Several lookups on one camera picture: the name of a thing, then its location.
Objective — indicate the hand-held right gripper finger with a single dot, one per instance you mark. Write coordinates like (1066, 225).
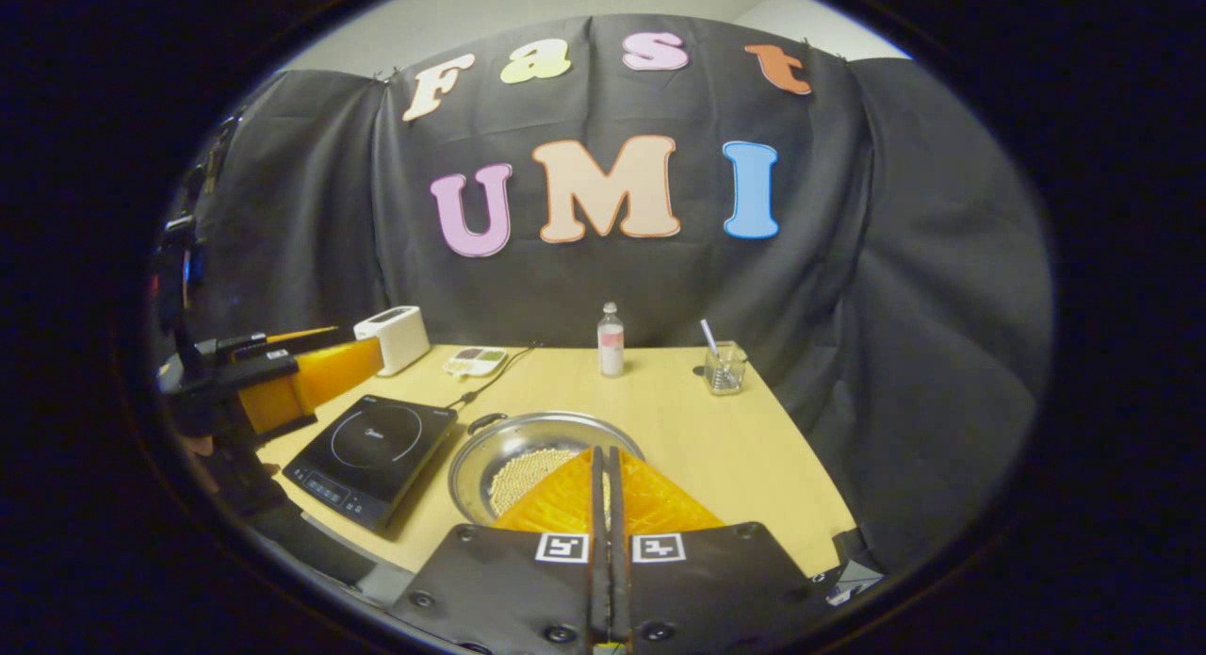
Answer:
(615, 504)
(597, 504)

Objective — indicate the clear bottle with pink label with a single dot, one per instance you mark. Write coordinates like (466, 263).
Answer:
(611, 349)

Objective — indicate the white straw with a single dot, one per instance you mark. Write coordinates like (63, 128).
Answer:
(708, 335)

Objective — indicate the white toaster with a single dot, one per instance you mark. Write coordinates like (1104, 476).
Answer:
(396, 339)

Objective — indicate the black induction cooktop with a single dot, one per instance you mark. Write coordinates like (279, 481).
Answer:
(367, 457)

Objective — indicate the white divided seasoning dish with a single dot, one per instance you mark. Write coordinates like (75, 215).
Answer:
(476, 361)

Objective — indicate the clear glass cup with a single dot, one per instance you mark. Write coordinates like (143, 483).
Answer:
(725, 372)

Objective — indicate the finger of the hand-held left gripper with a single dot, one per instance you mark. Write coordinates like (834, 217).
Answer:
(264, 382)
(254, 344)

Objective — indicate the pile of yellow beans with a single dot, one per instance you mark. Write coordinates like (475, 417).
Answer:
(528, 476)

